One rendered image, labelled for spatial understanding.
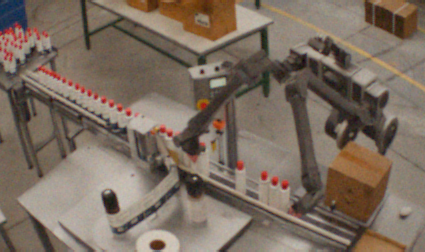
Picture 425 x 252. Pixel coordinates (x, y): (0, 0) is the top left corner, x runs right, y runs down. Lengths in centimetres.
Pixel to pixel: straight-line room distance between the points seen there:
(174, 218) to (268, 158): 69
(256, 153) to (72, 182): 107
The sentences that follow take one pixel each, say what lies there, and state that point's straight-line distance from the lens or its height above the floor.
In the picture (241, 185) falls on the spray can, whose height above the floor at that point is 96.
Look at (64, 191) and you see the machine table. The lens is 316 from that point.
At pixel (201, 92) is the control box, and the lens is 272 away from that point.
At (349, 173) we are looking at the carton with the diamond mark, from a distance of 269.
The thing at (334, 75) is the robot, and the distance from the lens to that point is 268.
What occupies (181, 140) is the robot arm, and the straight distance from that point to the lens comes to 260.
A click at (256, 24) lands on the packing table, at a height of 78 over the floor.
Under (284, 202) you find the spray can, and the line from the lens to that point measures 274.
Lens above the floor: 292
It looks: 38 degrees down
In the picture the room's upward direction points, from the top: 4 degrees counter-clockwise
